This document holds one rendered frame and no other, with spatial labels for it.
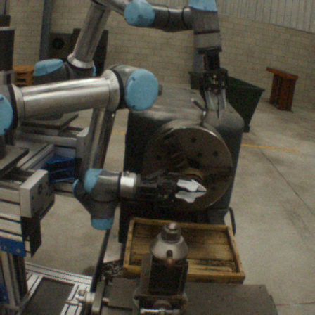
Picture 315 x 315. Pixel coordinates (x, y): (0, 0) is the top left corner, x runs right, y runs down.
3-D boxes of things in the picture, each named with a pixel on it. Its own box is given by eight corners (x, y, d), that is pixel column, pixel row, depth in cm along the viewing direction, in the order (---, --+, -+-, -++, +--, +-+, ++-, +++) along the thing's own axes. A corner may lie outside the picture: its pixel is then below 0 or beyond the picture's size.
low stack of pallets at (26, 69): (13, 80, 912) (14, 65, 897) (42, 81, 921) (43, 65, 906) (-2, 88, 795) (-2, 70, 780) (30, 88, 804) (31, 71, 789)
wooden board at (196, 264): (129, 226, 127) (131, 216, 125) (228, 234, 128) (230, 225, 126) (121, 277, 98) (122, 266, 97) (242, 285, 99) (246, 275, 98)
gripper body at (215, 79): (204, 93, 96) (197, 50, 92) (200, 88, 104) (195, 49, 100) (230, 90, 96) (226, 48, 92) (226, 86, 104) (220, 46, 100)
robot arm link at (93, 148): (93, 57, 111) (63, 196, 122) (108, 60, 102) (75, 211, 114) (124, 63, 118) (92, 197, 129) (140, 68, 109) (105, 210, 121)
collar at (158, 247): (150, 238, 75) (151, 226, 74) (186, 240, 75) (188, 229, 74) (148, 259, 67) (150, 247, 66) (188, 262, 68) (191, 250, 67)
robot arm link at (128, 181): (121, 190, 112) (124, 166, 110) (136, 191, 112) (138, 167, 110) (119, 200, 105) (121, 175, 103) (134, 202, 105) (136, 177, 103)
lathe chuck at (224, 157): (133, 188, 136) (157, 109, 126) (211, 209, 139) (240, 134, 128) (131, 199, 128) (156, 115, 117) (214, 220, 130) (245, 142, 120)
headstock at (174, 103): (128, 151, 201) (134, 81, 188) (212, 160, 202) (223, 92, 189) (114, 199, 145) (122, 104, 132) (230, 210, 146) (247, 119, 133)
